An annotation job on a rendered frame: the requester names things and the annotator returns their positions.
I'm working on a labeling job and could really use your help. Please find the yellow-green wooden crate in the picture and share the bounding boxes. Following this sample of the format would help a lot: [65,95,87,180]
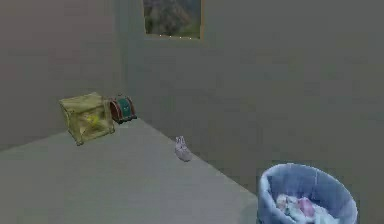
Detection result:
[58,91,116,147]

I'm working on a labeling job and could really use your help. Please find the blue bin with garbage bag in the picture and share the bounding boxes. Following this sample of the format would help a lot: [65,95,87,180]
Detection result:
[256,162,359,224]

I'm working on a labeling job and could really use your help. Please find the small grey rabbit toy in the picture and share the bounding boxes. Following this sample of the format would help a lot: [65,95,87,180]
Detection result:
[174,135,193,163]

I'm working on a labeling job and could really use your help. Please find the green and red chest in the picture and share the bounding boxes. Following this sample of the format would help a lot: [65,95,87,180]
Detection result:
[109,94,138,125]

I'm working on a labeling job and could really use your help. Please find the framed landscape picture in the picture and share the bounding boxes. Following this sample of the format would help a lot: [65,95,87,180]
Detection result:
[142,0,205,41]

